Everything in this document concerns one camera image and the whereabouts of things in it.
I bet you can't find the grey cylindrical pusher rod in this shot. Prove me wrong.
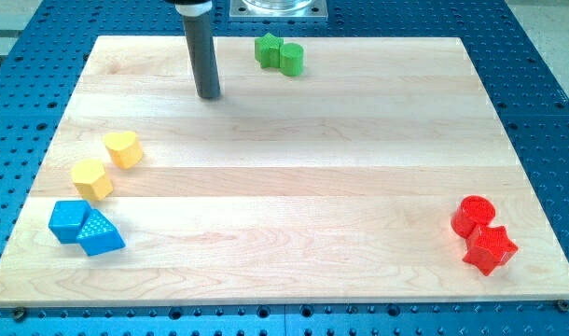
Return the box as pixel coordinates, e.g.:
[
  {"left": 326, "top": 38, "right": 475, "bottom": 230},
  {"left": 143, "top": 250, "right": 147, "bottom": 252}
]
[{"left": 183, "top": 14, "right": 220, "bottom": 100}]

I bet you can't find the black white tool holder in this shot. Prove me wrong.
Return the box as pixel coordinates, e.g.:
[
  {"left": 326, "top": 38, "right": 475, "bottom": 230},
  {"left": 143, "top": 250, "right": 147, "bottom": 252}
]
[{"left": 165, "top": 0, "right": 213, "bottom": 17}]

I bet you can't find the green star block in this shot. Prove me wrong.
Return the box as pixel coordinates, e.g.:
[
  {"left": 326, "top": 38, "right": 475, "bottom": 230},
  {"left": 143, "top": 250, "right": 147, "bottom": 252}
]
[{"left": 255, "top": 33, "right": 284, "bottom": 68}]

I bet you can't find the blue triangle block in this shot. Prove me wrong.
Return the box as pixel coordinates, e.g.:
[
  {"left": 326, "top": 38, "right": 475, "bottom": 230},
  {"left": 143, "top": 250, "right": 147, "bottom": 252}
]
[{"left": 76, "top": 209, "right": 125, "bottom": 256}]

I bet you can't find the red star block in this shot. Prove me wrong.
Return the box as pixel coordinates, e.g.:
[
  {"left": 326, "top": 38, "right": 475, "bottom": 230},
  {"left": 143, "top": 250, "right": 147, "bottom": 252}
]
[{"left": 463, "top": 225, "right": 519, "bottom": 276}]

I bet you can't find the green cylinder block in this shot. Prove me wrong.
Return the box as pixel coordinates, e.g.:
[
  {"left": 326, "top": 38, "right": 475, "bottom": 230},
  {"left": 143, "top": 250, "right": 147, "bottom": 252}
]
[{"left": 280, "top": 43, "right": 304, "bottom": 77}]

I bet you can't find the yellow heart block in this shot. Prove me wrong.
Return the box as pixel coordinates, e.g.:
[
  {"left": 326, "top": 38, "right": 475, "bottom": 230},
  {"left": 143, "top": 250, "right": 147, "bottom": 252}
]
[{"left": 103, "top": 131, "right": 144, "bottom": 169}]

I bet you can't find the yellow hexagon block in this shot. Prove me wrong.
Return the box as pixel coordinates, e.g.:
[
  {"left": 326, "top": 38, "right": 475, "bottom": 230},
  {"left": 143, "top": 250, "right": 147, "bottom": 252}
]
[{"left": 70, "top": 159, "right": 114, "bottom": 202}]

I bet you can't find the blue cube block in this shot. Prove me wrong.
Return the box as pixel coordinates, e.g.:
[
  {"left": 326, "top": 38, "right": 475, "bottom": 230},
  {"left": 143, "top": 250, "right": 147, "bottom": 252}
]
[{"left": 49, "top": 200, "right": 91, "bottom": 244}]

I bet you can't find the wooden board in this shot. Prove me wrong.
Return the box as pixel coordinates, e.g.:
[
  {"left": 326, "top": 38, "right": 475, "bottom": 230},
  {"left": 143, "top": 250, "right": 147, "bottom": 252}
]
[{"left": 0, "top": 35, "right": 569, "bottom": 307}]

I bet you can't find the red cylinder block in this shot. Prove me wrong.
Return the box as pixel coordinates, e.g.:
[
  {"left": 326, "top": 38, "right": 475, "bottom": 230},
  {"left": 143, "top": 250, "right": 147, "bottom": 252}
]
[{"left": 451, "top": 195, "right": 495, "bottom": 238}]

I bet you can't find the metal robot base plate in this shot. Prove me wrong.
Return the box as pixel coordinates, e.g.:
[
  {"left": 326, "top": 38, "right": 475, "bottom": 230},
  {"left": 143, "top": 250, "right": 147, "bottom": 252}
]
[{"left": 229, "top": 0, "right": 328, "bottom": 22}]

